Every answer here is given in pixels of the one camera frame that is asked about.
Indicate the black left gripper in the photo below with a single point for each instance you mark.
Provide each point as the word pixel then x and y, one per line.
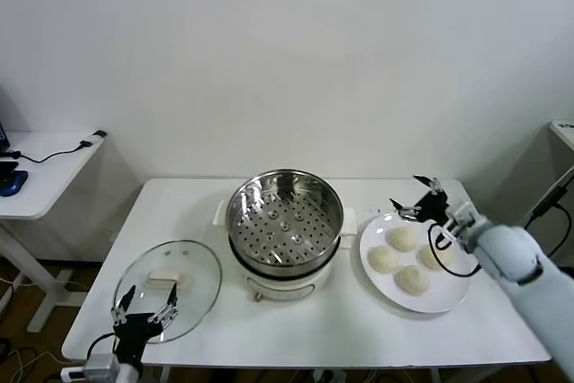
pixel 134 333

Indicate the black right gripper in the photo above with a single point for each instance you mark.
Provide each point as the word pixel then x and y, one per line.
pixel 432 208

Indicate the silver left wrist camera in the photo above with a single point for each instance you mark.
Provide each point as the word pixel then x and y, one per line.
pixel 98 370

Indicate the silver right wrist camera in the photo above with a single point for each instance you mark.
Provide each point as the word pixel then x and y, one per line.
pixel 462 217

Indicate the white electric cooker pot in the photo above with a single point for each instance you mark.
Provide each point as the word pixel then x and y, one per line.
pixel 287 286

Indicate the perforated steel steamer basket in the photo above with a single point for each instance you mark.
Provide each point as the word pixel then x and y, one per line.
pixel 287 230

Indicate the round glass pot lid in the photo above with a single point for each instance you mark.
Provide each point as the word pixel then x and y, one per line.
pixel 197 275

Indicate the dark laptop screen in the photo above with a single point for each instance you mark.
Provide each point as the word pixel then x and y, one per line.
pixel 3 123

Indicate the white side desk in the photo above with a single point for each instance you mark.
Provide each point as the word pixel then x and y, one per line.
pixel 49 176

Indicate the small black desk device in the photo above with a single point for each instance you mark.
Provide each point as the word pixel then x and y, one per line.
pixel 6 168

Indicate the white steamed baozi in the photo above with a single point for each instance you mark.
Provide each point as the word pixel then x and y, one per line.
pixel 403 238
pixel 383 259
pixel 411 280
pixel 430 258

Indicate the white round plate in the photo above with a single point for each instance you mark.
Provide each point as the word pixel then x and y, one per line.
pixel 430 300

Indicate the blue desk gadget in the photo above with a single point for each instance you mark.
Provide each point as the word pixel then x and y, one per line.
pixel 12 182

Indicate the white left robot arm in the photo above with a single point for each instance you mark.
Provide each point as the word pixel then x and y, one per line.
pixel 131 375

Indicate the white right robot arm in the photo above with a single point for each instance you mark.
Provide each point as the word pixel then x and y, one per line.
pixel 507 253

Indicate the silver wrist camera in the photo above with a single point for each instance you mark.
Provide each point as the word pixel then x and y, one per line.
pixel 462 217
pixel 98 370

